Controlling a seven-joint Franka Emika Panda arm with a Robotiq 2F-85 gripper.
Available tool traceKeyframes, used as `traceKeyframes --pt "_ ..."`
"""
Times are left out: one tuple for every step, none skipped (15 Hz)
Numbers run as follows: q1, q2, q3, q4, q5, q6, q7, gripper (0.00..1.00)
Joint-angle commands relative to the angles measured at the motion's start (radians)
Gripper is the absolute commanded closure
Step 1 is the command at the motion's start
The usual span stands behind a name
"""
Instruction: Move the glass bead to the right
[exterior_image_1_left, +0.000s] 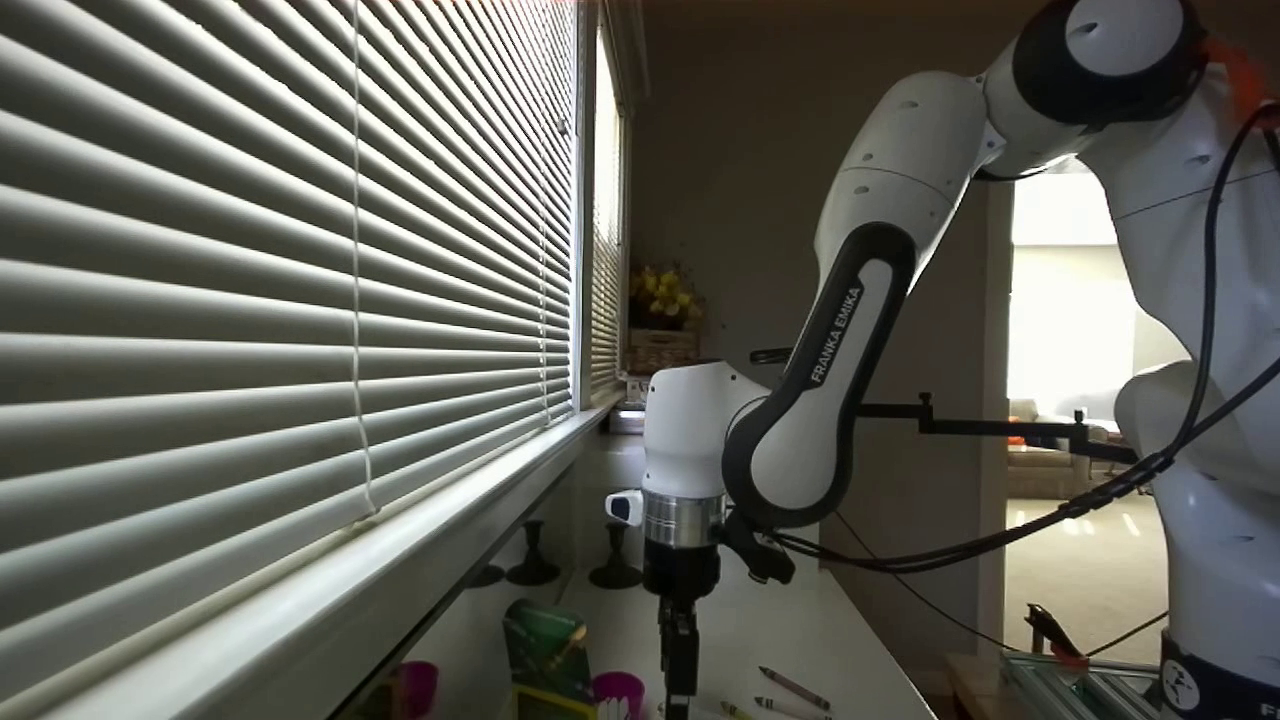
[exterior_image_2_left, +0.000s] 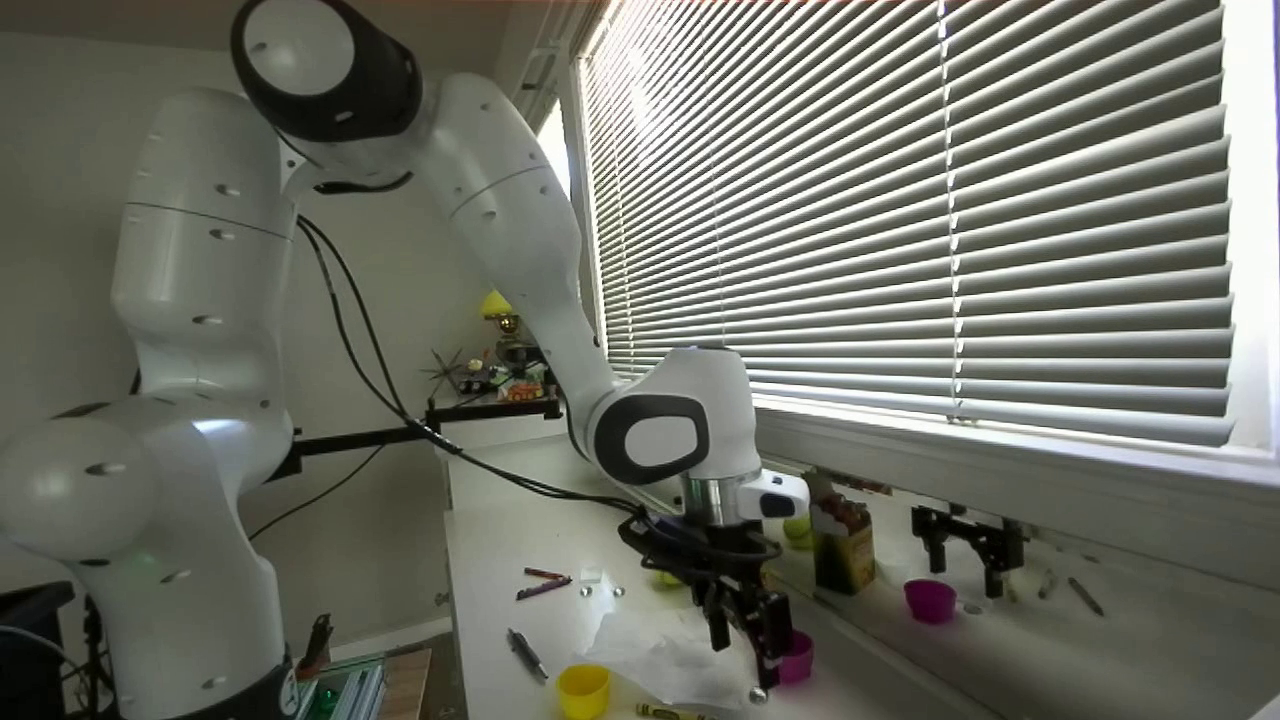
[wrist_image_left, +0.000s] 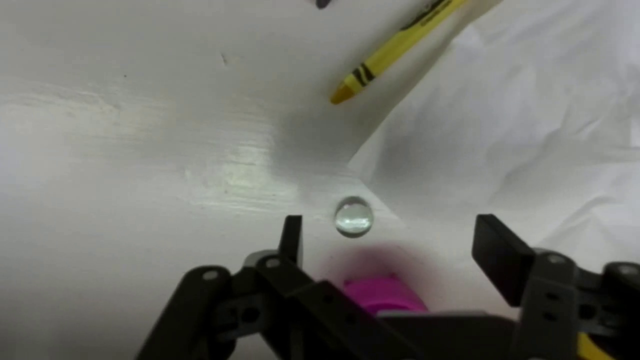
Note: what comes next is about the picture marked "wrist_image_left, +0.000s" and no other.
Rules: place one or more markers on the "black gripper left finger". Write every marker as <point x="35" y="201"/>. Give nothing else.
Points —
<point x="293" y="312"/>

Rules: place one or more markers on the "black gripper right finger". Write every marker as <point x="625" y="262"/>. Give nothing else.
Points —
<point x="561" y="301"/>

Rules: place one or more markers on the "clear glass bead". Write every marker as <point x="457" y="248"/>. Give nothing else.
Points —
<point x="352" y="216"/>

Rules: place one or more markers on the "yellow crayon red label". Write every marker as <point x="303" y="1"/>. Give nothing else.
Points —
<point x="592" y="349"/>

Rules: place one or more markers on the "pink plastic cup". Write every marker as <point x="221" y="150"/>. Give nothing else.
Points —
<point x="384" y="295"/>

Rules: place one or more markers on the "crumpled white paper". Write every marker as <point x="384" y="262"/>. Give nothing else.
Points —
<point x="521" y="133"/>

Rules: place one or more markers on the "yellow crayon black print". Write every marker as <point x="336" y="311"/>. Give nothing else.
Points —
<point x="386" y="56"/>

